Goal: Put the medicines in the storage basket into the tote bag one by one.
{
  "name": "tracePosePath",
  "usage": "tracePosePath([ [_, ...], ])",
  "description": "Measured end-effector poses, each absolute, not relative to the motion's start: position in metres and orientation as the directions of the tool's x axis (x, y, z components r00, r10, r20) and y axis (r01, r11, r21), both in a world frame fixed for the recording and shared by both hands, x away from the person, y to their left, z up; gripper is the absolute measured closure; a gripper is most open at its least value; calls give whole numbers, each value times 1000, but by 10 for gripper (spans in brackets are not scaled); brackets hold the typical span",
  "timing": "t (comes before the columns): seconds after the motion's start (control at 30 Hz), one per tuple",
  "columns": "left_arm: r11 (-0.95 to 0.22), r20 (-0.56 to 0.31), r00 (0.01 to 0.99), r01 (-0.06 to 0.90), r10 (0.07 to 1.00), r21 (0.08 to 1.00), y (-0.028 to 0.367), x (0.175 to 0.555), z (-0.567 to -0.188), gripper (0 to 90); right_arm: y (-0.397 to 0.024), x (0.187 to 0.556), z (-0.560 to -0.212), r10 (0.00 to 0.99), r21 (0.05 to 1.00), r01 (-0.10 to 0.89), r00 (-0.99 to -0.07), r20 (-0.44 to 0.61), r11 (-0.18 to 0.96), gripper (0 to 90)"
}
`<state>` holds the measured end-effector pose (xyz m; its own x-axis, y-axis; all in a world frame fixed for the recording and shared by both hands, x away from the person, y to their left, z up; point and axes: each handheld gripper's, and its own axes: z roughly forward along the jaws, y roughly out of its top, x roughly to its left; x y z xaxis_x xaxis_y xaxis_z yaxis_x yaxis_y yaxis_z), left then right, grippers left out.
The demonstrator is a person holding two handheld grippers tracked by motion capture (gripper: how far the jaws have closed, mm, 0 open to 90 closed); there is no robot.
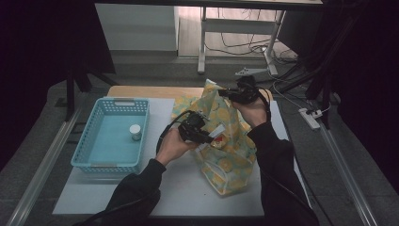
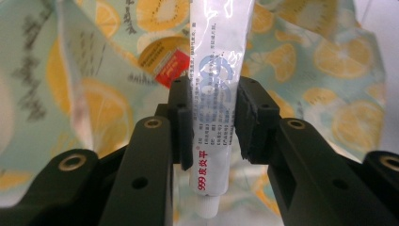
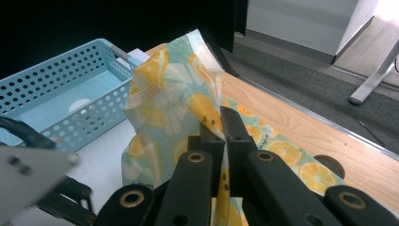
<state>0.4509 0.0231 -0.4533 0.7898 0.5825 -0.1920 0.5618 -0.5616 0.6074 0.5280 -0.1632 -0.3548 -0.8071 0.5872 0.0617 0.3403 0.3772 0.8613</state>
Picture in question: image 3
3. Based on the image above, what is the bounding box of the black cable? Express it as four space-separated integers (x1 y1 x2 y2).
0 117 57 150

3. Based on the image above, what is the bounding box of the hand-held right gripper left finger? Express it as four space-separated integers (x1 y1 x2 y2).
187 121 226 198

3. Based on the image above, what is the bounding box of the grey metal desk leg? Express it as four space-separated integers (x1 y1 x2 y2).
347 39 399 106

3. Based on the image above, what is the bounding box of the thin black stick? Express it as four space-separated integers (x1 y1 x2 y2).
357 121 385 147

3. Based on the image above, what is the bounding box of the light blue perforated plastic basket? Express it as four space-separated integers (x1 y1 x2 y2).
0 38 142 153

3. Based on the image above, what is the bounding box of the dark round table grommet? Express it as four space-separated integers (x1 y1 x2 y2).
313 153 346 181

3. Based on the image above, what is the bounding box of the white cabinet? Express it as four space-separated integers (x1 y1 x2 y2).
246 0 375 65

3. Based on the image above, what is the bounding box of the black metal bar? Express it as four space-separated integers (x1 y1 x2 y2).
200 27 241 78

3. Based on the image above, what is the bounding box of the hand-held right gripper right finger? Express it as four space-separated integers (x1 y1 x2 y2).
220 106 258 198

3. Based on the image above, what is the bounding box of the lemon print cloth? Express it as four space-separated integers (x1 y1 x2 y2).
121 28 346 226

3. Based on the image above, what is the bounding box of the black curtain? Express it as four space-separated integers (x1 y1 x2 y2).
0 0 248 79

